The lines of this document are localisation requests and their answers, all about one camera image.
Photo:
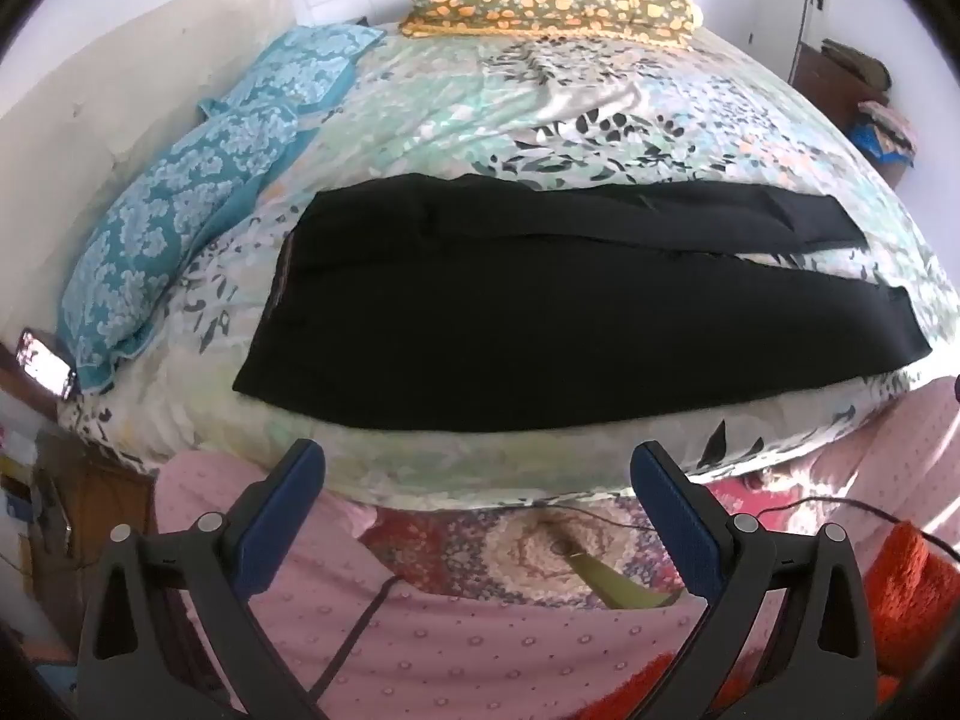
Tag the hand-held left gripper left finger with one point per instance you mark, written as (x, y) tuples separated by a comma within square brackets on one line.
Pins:
[(281, 517)]

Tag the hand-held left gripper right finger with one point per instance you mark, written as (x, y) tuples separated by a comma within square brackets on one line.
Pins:
[(675, 517)]

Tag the black pants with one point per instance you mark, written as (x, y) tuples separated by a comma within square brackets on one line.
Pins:
[(525, 330)]

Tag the yellow-green flat object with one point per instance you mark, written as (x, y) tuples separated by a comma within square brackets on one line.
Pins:
[(622, 585)]

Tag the wooden nightstand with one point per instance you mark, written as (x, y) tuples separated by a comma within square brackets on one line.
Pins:
[(90, 510)]

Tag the patterned floor rug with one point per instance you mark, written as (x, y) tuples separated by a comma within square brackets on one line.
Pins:
[(480, 547)]

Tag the person's pink dotted clothing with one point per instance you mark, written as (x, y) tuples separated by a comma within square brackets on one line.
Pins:
[(465, 660)]

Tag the orange fuzzy cloth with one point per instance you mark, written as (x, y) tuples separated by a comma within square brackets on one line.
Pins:
[(915, 600)]

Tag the smartphone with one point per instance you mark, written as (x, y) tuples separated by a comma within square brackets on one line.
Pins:
[(45, 364)]

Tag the large blue floral pillow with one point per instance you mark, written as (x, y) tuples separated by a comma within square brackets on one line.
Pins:
[(165, 225)]

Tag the blue bag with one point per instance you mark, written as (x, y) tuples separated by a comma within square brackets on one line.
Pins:
[(874, 144)]

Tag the floral bed sheet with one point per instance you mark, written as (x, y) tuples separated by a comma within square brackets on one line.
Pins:
[(450, 105)]

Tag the small blue floral pillow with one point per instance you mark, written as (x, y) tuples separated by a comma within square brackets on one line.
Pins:
[(307, 67)]

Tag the wooden cabinet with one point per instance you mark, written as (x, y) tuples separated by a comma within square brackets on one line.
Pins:
[(817, 82)]

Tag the white padded headboard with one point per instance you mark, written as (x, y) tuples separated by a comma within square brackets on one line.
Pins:
[(112, 90)]

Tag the orange floral pillow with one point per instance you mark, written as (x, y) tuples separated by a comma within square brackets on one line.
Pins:
[(547, 0)]

